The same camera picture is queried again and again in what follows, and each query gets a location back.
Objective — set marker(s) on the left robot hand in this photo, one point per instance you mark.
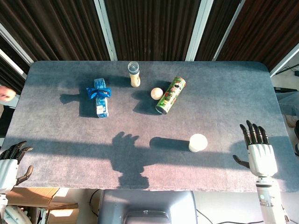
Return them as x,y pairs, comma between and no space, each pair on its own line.
7,172

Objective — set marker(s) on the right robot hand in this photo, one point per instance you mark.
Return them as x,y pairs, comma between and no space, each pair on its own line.
261,158

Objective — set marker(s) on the white paper cup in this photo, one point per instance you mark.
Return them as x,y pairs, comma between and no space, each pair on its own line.
198,142

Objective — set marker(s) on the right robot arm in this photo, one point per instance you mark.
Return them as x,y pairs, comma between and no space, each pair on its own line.
268,200

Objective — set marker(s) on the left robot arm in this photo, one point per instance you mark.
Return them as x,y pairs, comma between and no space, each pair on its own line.
2,200

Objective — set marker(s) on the person's bare hand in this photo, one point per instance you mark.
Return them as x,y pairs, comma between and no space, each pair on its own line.
5,93

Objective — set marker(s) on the brown cardboard box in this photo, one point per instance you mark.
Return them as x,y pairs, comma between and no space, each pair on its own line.
35,194

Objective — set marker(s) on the blue table cloth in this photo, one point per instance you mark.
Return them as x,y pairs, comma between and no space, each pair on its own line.
70,140

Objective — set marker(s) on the green chips can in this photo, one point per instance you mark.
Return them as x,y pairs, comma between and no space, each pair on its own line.
171,94

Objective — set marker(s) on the blue and white carton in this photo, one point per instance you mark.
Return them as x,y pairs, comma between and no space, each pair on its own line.
102,106

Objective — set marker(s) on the blue crumpled snack bag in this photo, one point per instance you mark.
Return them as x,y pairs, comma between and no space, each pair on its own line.
99,92

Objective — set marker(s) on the cream white ball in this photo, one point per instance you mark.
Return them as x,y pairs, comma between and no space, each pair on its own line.
156,93

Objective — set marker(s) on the grey robot torso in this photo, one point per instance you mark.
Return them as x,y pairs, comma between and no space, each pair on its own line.
144,200

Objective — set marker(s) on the dressing bottle with clear cap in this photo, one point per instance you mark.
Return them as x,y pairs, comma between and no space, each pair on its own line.
134,77

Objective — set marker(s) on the white frame post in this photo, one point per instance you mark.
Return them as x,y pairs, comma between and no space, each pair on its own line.
14,49
283,60
106,30
198,30
230,25

